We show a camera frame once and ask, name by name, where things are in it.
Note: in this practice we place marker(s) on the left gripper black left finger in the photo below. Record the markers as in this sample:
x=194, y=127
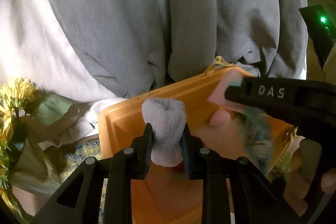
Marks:
x=78, y=199

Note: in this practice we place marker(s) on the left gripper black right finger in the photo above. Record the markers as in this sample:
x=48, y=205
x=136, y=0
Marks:
x=234, y=191

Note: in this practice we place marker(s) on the colourful printed fabric pouch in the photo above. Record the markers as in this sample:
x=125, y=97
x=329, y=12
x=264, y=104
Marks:
x=254, y=128

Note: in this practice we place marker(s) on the lavender fuzzy sock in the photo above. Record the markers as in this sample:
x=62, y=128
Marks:
x=167, y=118

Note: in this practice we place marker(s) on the person's right hand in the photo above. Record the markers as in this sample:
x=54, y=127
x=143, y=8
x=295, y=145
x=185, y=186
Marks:
x=298, y=181

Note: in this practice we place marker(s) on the grey-green ribbed vase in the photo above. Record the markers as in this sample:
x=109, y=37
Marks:
x=34, y=172

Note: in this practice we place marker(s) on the orange plastic crate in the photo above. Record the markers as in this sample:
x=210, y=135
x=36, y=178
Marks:
x=167, y=195

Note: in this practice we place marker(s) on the sunflower bouquet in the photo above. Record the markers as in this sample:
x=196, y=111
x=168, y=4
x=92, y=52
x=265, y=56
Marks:
x=24, y=108

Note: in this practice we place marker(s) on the grey curtain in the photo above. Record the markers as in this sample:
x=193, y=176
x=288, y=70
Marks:
x=134, y=46

